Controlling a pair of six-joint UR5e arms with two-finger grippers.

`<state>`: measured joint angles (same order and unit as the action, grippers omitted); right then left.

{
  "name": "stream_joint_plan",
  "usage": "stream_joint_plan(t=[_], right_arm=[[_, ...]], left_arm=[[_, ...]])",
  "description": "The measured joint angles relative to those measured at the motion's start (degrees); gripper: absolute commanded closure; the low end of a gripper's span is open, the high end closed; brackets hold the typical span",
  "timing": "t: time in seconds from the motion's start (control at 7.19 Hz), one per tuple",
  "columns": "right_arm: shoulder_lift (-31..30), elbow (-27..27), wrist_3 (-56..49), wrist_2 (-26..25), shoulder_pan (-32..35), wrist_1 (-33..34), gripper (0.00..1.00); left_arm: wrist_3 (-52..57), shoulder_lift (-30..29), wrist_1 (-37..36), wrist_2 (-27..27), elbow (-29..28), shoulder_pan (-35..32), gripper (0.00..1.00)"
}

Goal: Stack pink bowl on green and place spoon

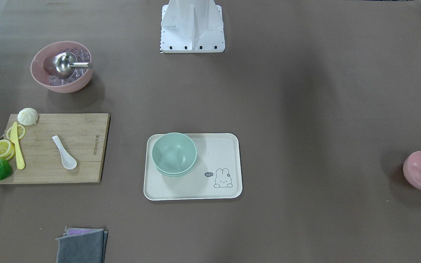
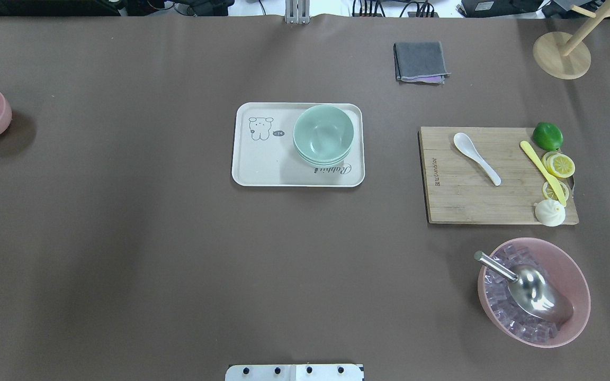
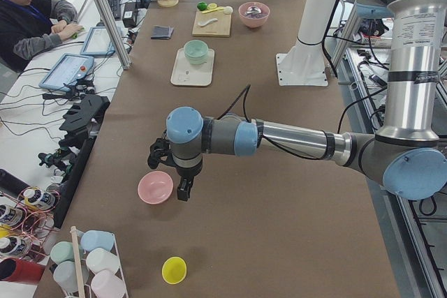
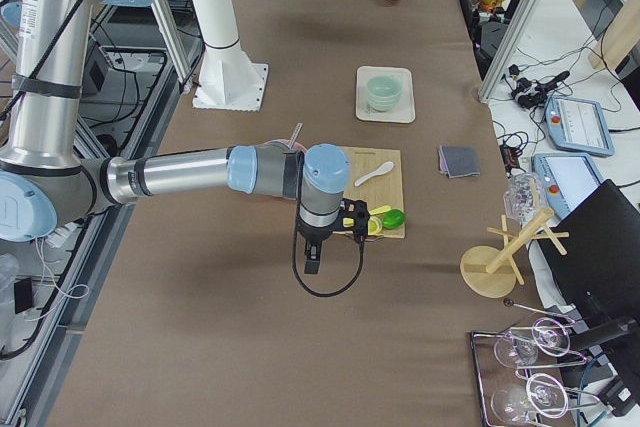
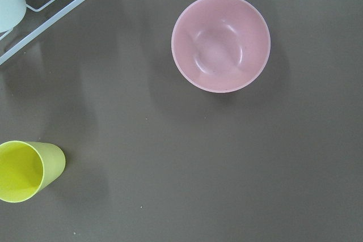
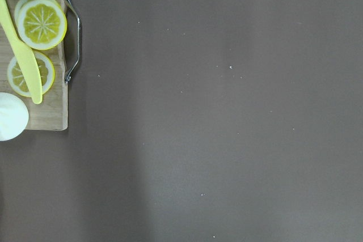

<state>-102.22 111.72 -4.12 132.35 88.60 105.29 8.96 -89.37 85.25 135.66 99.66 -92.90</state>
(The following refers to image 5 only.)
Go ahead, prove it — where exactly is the small pink bowl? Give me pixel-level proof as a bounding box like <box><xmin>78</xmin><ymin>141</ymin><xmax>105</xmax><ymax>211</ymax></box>
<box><xmin>171</xmin><ymin>0</ymin><xmax>271</xmax><ymax>94</ymax></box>

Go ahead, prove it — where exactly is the white wire cup rack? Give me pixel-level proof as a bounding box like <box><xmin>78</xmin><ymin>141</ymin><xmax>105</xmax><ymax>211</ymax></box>
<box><xmin>1</xmin><ymin>0</ymin><xmax>85</xmax><ymax>63</ymax></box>

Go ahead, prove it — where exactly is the light green cup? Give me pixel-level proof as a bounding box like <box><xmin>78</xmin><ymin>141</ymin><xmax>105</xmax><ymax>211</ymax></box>
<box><xmin>0</xmin><ymin>0</ymin><xmax>26</xmax><ymax>32</ymax></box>

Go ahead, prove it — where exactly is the yellow plastic cup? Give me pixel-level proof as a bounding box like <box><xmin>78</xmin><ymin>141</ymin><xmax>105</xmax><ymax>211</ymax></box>
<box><xmin>1</xmin><ymin>140</ymin><xmax>66</xmax><ymax>203</ymax></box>

